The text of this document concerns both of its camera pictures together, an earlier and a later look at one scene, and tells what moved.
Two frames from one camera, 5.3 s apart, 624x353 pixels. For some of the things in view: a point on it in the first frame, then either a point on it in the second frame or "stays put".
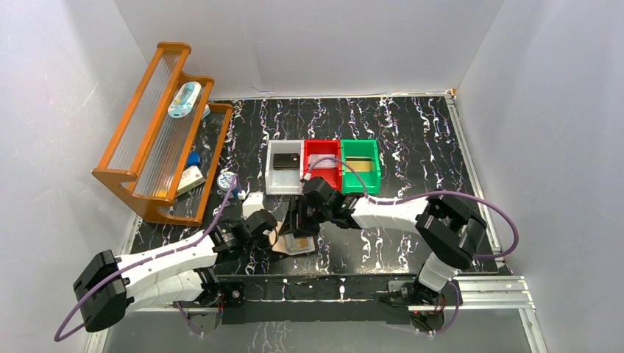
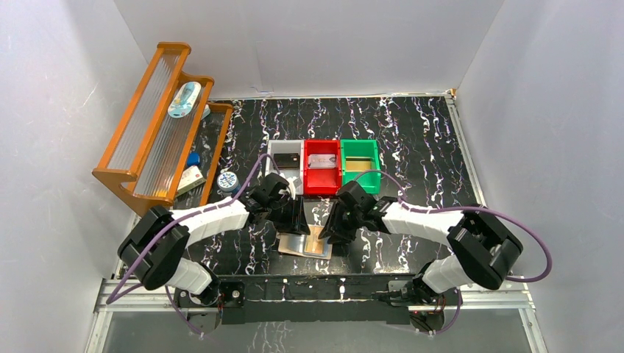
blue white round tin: (224, 180) stays put
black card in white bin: (286, 161) stays put
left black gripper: (272, 238) -> (288, 209)
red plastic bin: (333, 176) stays put
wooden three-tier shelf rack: (168, 140) stays put
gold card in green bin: (359, 165) stays put
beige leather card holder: (289, 244) -> (283, 247)
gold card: (301, 243) -> (313, 244)
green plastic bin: (363, 156) stays put
